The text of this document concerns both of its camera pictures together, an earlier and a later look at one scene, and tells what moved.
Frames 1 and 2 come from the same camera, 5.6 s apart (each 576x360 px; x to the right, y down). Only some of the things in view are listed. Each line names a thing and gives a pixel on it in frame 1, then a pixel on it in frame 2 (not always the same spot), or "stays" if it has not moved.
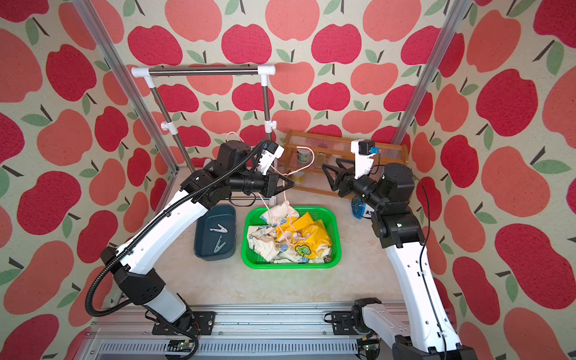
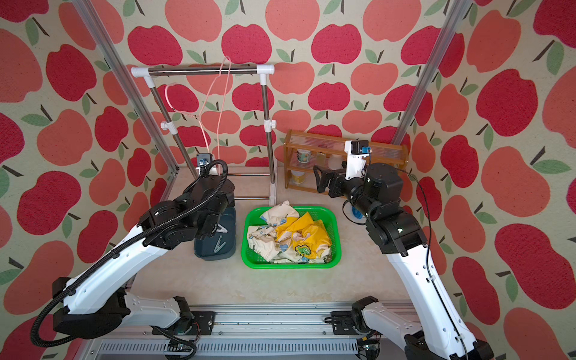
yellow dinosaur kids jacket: x=285 y=235 stays
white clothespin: x=221 y=229 stays
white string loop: x=283 y=188 to x=197 y=116
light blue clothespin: x=218 y=247 stays
